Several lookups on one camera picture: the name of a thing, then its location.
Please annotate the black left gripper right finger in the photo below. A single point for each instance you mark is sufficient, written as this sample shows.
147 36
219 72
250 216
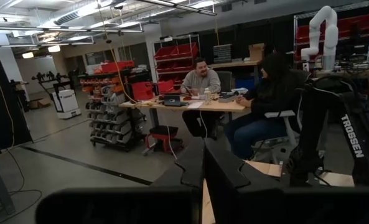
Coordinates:
231 186

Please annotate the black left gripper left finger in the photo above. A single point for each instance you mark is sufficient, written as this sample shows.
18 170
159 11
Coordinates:
190 174

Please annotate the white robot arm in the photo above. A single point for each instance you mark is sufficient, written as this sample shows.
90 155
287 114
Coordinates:
330 34

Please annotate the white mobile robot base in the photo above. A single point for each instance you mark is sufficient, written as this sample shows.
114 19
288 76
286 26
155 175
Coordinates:
66 102

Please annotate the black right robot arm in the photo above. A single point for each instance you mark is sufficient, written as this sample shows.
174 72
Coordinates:
352 137

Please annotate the red and black cart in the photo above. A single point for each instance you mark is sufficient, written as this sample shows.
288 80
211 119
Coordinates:
164 138

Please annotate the white paper sheet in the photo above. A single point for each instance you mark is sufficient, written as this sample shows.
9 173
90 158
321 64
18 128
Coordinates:
195 105

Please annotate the wooden top work desk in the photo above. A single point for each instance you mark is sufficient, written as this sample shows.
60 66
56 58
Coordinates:
215 106

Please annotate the black device with logo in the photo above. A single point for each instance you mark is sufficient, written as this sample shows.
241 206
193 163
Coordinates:
172 100

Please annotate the clear plastic bottle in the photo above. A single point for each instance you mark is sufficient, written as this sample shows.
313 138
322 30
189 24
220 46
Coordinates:
207 96

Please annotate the grey desktop device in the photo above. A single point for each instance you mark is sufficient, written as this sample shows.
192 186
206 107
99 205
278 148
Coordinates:
228 98

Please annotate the grey office chair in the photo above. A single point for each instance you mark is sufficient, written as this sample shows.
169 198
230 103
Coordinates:
280 114

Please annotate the person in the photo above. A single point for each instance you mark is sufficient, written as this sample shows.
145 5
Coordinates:
199 82
265 93

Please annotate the wheeled rack with grey bins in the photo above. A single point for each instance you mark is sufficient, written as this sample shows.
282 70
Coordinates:
115 118

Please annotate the red storage box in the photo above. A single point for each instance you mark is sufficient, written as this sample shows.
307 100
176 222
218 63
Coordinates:
142 91

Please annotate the blue storage bin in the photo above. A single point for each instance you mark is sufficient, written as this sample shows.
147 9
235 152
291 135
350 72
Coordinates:
244 84

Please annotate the wooden workbench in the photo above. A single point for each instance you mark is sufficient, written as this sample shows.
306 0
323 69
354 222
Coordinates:
234 64
358 73

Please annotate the metal shelf with red bins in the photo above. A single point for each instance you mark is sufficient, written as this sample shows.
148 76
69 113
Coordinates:
358 23
171 53

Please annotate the small parts drawer cabinet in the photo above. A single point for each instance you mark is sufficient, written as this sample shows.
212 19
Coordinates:
222 53

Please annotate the flat cardboard box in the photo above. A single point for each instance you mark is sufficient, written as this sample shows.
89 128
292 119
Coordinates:
39 103

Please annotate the black partition panel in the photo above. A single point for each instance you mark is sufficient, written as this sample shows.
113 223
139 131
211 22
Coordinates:
0 109

